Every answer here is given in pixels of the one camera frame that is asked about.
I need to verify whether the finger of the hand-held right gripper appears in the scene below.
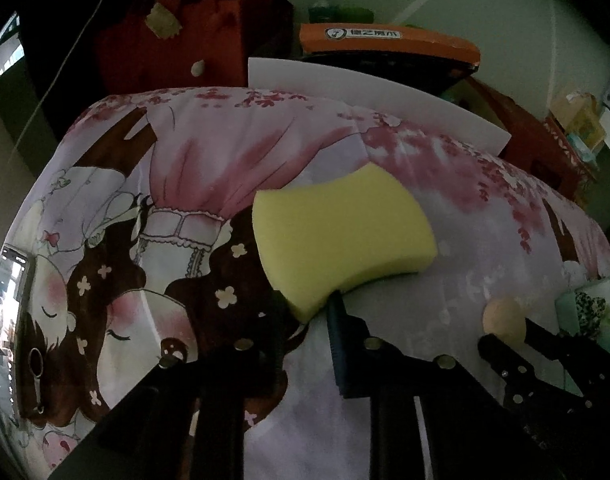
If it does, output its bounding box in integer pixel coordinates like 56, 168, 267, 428
524, 317, 610, 388
477, 334, 593, 413

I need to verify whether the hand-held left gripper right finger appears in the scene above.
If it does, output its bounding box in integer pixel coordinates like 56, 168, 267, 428
327, 291, 536, 480

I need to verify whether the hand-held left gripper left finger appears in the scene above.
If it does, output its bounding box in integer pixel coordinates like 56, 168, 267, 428
50, 285, 306, 480

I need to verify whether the pale green white tray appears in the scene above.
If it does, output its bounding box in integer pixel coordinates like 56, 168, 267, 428
555, 277, 610, 346

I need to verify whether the beige foam ball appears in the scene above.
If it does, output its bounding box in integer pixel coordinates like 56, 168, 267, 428
482, 297, 528, 346

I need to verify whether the yellow green sponge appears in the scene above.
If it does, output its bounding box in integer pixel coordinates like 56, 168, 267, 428
252, 161, 440, 325

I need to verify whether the dark speckled cloth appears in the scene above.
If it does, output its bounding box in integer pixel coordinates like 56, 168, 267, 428
575, 292, 610, 321

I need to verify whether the red patterned basket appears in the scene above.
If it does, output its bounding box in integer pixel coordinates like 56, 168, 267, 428
542, 115, 603, 186

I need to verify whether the dark red box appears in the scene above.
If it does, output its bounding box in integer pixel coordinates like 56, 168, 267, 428
460, 77, 586, 201

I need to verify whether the yellow carton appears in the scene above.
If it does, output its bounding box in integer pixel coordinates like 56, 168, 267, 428
550, 87, 606, 146

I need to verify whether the white foam board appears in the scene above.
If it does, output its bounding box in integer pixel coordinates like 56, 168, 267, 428
247, 57, 513, 156

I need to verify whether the orange box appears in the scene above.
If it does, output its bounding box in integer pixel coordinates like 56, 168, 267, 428
299, 22, 482, 78

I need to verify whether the red handbag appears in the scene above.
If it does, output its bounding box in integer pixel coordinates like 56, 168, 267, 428
95, 0, 293, 96

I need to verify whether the smartphone with ring holder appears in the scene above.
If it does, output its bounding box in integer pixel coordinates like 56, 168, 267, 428
0, 245, 46, 416

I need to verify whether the white cable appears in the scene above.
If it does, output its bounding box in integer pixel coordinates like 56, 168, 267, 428
0, 0, 116, 261

